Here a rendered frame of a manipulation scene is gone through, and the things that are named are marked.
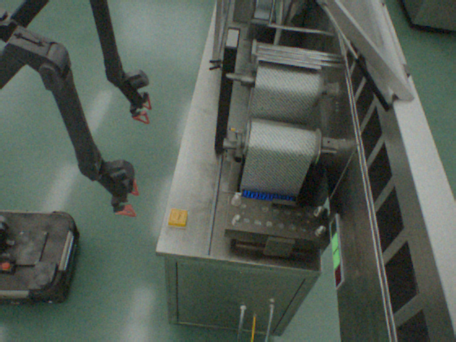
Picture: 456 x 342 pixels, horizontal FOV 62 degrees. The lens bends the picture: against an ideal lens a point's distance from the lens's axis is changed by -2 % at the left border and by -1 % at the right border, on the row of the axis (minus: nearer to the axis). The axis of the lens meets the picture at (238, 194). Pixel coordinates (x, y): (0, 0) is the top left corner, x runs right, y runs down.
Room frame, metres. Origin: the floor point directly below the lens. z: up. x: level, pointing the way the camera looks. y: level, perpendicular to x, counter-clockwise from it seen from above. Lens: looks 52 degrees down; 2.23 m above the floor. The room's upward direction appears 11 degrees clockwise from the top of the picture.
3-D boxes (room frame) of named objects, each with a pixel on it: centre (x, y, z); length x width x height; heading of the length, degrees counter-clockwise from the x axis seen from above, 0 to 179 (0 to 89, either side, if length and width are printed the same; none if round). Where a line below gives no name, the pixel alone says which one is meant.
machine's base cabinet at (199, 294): (1.98, 0.02, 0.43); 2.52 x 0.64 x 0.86; 4
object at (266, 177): (0.99, -0.12, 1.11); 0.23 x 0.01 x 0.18; 94
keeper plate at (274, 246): (0.78, -0.19, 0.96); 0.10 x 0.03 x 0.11; 94
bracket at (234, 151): (1.07, 0.05, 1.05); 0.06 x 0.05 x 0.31; 94
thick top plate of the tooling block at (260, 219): (0.87, -0.17, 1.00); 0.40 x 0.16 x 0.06; 94
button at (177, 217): (0.86, 0.22, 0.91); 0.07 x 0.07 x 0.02; 4
